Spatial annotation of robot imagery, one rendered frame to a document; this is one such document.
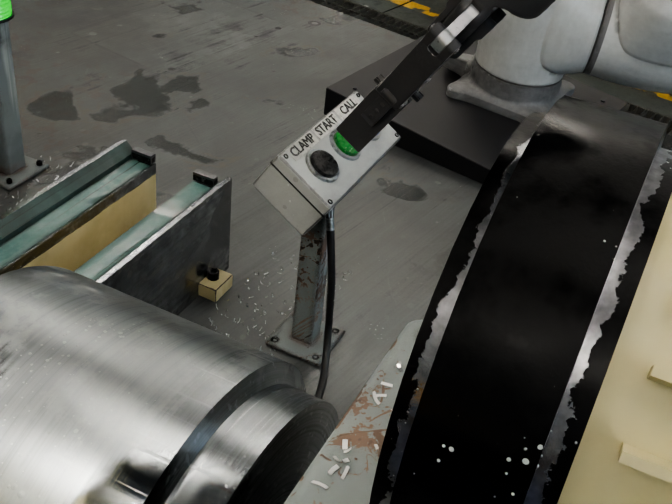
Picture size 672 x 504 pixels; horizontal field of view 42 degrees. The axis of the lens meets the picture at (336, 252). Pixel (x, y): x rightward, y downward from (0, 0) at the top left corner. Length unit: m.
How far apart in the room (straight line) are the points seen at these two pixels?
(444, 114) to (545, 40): 0.20
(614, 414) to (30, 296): 0.35
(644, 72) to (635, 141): 1.20
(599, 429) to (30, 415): 0.29
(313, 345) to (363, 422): 0.57
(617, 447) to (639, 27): 1.22
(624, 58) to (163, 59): 0.80
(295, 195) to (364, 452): 0.42
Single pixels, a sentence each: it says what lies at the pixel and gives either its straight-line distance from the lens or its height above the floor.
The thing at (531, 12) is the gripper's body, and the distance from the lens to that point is 0.69.
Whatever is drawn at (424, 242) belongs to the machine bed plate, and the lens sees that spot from 1.22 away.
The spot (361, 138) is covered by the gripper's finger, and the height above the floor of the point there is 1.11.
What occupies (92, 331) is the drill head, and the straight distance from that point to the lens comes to 0.49.
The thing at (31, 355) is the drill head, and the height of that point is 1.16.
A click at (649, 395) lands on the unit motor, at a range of 0.25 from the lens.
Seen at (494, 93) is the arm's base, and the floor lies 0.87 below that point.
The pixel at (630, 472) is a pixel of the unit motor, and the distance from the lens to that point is 0.25.
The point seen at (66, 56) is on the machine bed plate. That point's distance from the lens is 1.68.
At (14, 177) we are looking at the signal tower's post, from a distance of 1.31.
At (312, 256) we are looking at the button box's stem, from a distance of 0.94.
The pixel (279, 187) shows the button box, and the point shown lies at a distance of 0.82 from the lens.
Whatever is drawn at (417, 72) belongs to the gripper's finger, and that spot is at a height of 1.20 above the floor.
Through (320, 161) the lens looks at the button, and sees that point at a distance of 0.82.
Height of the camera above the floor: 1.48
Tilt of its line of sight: 36 degrees down
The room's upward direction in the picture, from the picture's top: 7 degrees clockwise
